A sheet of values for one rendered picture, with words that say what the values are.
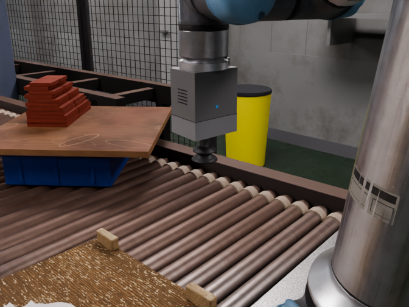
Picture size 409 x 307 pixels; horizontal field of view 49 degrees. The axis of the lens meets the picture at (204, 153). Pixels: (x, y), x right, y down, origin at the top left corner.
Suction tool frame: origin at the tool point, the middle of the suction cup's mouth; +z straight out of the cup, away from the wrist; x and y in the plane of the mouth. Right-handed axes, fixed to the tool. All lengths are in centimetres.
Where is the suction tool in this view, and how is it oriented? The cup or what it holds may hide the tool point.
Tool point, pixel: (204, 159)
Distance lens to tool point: 73.8
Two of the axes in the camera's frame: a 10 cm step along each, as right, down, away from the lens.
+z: 0.1, 9.4, 3.5
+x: 6.2, 2.7, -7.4
